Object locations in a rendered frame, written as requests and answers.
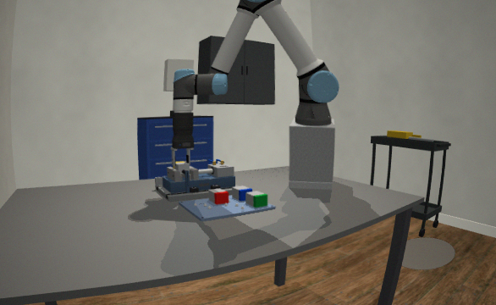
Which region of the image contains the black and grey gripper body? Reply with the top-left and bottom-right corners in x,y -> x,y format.
170,99 -> 194,149

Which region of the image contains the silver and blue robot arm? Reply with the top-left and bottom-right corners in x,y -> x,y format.
174,0 -> 339,126

